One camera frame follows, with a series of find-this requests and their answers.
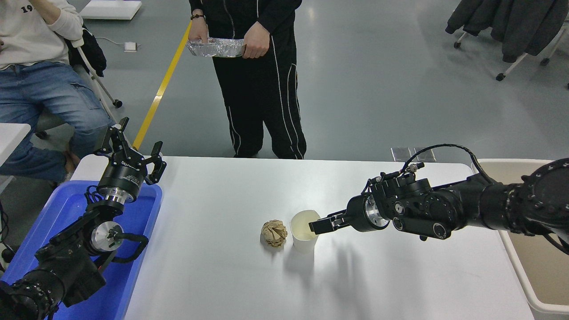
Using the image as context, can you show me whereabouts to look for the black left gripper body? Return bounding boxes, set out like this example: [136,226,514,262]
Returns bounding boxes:
[97,157,148,197]

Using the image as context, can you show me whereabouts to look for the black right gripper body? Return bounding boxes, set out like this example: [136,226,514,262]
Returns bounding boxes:
[345,194,370,233]

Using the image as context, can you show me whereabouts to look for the white paper cup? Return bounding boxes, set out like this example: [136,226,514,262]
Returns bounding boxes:
[290,210,321,254]

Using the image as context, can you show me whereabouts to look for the silver foil tray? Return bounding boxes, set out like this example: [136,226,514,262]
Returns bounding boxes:
[186,37,246,58]

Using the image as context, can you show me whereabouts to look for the standing person's right hand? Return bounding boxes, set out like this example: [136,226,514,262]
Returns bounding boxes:
[188,20,210,44]

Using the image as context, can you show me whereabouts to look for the standing person's left hand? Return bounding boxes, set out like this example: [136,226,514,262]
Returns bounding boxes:
[242,21,271,60]

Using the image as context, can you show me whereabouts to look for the crumpled tan paper ball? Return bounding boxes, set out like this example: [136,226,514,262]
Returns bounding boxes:
[260,220,288,248]

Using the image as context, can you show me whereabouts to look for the blue plastic tray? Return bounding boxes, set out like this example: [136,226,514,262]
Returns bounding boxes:
[0,180,163,320]

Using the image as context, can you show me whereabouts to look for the seated person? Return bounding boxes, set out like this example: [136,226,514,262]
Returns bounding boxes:
[0,0,114,184]

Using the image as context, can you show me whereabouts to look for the black cloth on chair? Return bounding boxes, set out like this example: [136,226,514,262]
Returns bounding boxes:
[67,27,107,77]

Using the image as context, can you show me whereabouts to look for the small white side table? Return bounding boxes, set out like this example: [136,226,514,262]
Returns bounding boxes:
[0,123,32,167]

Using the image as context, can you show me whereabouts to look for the standing person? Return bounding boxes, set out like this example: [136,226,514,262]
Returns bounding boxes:
[188,0,307,160]

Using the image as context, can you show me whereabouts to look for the white flat board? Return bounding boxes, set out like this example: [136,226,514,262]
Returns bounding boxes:
[79,0,143,21]

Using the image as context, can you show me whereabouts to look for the large pale plastic bin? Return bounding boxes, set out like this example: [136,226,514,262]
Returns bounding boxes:
[471,159,569,315]

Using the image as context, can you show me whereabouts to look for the dark grey jacket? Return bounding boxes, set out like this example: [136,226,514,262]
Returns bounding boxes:
[446,0,512,44]
[501,0,569,64]

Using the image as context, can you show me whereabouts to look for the white metal chair frame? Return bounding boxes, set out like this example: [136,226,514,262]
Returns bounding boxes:
[36,38,124,139]

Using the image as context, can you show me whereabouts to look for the white power adapter with cable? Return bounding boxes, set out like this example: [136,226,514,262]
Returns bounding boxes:
[96,37,139,53]

